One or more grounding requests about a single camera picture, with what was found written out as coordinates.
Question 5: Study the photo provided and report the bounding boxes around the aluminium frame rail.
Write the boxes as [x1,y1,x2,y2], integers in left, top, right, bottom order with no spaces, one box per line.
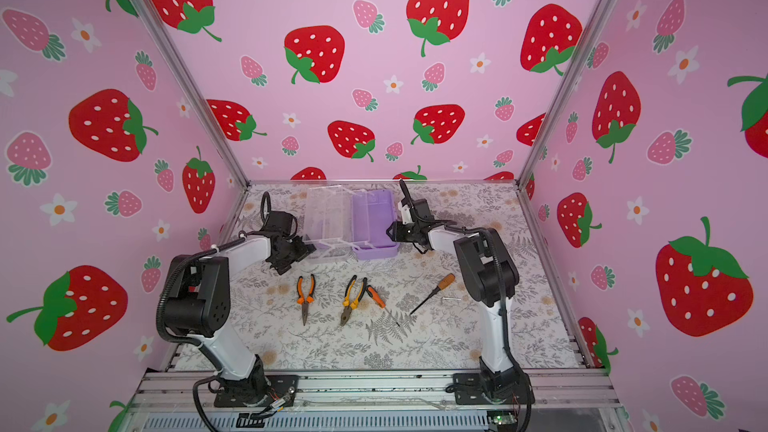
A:
[116,369,632,431]

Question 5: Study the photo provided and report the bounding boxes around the yellow combination pliers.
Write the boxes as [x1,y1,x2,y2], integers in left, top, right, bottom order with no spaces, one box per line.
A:
[340,275,368,326]

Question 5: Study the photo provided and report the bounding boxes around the orange handle screwdriver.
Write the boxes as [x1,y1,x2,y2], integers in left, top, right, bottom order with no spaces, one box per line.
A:
[410,273,456,315]

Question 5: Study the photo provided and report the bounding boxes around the orange needle-nose pliers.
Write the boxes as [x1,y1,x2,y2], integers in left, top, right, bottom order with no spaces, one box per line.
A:
[296,274,316,326]

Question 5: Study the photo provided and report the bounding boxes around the small orange black tool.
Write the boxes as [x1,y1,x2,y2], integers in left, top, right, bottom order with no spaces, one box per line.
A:
[366,285,386,309]

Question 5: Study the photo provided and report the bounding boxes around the purple plastic tool box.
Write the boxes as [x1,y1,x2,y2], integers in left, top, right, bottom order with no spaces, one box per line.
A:
[302,186,399,263]

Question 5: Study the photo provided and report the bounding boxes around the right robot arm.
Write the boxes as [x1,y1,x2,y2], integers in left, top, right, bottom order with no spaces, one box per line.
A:
[387,191,524,393]

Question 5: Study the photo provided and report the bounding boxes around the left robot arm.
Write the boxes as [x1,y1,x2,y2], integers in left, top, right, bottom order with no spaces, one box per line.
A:
[155,211,315,389]

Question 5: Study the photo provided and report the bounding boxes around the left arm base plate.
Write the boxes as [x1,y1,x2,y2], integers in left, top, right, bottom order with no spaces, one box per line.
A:
[214,374,299,408]

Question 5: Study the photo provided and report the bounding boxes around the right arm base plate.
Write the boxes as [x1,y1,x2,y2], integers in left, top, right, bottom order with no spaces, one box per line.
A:
[445,373,536,406]

